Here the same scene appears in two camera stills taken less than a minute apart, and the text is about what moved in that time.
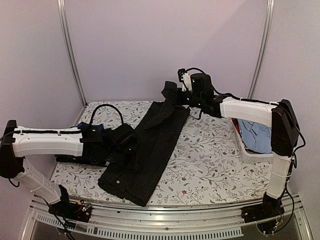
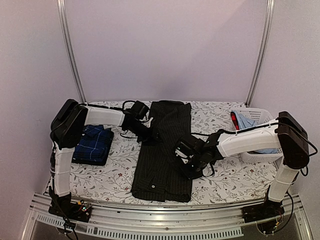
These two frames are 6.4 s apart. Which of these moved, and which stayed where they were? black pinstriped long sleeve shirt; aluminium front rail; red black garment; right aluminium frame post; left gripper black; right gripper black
Moved: black pinstriped long sleeve shirt; left gripper black; right gripper black
Stayed: red black garment; right aluminium frame post; aluminium front rail
